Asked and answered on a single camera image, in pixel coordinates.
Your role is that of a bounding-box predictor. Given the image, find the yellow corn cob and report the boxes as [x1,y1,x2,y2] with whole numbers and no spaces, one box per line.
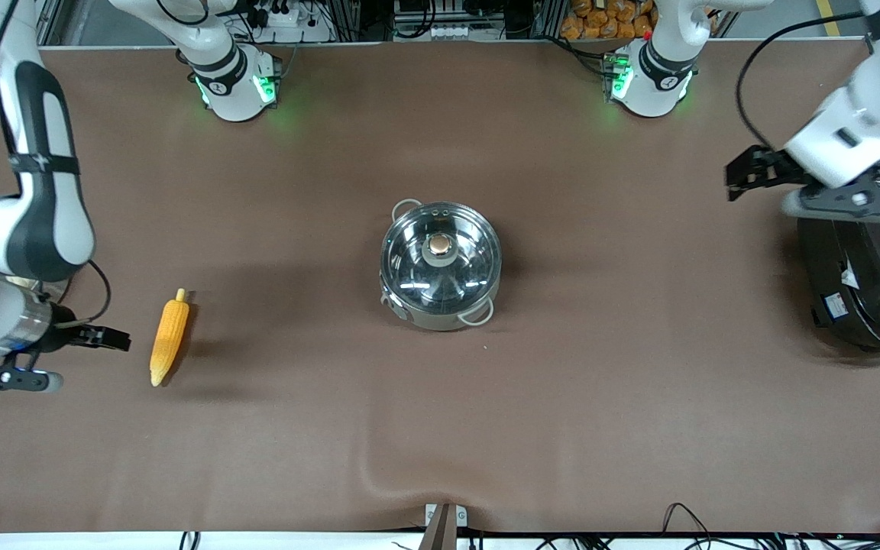
[149,288,191,388]

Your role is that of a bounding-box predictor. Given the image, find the stainless steel cooking pot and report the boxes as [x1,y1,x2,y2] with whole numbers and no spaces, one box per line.
[379,197,503,332]

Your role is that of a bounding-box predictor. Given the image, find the stainless steel steamer pot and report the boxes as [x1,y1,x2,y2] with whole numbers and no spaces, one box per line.
[12,275,73,305]

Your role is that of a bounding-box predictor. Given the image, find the white socket block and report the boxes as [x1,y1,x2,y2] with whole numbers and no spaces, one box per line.
[428,22,481,41]

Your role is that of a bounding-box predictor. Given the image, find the brown table mat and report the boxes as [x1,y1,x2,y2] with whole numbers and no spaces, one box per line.
[0,42,880,534]

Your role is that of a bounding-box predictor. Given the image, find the orange snack bag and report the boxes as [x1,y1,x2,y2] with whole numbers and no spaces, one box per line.
[560,0,658,41]

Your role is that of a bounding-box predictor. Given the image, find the white power strip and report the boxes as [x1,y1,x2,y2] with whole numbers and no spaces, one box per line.
[260,0,335,44]

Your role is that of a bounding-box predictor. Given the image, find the black looped floor cable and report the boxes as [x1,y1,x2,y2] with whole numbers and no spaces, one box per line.
[661,501,717,550]

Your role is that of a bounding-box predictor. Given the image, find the grey metal table bracket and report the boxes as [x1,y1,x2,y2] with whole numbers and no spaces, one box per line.
[419,502,469,550]

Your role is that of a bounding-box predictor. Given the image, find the aluminium frame rail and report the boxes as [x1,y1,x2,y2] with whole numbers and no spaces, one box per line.
[34,0,59,49]

